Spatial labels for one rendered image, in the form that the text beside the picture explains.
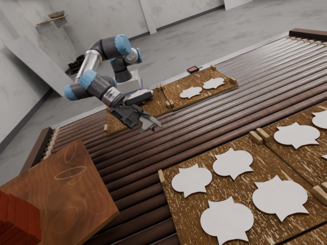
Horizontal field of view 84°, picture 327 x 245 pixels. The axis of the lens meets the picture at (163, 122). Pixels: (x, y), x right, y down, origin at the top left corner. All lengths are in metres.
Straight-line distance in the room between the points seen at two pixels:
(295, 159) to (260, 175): 0.13
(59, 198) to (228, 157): 0.61
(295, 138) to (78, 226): 0.76
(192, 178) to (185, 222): 0.15
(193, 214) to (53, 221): 0.43
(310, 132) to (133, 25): 8.64
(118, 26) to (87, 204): 8.71
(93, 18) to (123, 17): 1.23
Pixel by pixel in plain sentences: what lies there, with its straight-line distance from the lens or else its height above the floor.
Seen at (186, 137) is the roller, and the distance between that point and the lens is 0.86.
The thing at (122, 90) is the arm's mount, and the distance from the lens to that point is 1.62.
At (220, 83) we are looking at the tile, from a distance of 1.17.
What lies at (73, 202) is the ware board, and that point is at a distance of 0.71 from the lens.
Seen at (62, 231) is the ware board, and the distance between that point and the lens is 0.67.
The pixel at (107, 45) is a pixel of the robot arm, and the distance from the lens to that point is 1.15.
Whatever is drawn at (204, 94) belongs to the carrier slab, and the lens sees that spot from 1.11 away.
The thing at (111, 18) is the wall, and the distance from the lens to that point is 9.11.
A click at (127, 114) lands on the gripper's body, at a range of 0.69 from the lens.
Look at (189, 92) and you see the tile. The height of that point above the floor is 0.95.
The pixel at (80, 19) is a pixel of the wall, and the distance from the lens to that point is 9.34.
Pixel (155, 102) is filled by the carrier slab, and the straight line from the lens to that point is 1.17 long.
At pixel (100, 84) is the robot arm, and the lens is 0.72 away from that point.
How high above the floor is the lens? 1.50
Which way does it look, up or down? 35 degrees down
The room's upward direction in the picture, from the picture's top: 20 degrees counter-clockwise
